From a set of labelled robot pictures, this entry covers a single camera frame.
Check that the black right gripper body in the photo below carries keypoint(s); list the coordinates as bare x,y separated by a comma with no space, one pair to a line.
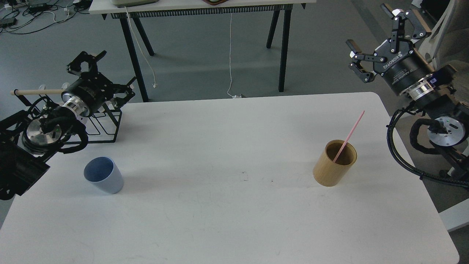
402,68

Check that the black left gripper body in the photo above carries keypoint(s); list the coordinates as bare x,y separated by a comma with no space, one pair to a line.
92,91

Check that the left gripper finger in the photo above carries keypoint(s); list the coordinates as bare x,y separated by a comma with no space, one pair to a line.
122,94
75,68

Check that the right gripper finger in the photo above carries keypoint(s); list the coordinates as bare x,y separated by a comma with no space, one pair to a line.
399,17
357,57

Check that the pink chopstick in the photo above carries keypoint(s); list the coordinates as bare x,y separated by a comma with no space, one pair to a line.
348,137

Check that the light blue cup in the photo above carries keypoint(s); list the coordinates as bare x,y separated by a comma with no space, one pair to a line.
103,173

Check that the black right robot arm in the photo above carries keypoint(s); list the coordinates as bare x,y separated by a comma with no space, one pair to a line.
445,127

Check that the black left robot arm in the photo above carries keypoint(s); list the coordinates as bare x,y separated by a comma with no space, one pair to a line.
54,122

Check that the wooden rack rod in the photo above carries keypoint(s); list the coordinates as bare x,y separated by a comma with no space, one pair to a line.
18,92

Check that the white office chair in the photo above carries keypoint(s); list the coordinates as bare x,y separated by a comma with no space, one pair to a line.
448,43

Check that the white background table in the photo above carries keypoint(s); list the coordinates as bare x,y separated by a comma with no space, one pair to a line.
213,56

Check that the bamboo cylinder holder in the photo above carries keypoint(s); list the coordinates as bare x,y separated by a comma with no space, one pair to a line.
328,171

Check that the black wire cup rack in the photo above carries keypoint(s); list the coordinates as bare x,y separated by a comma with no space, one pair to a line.
101,127

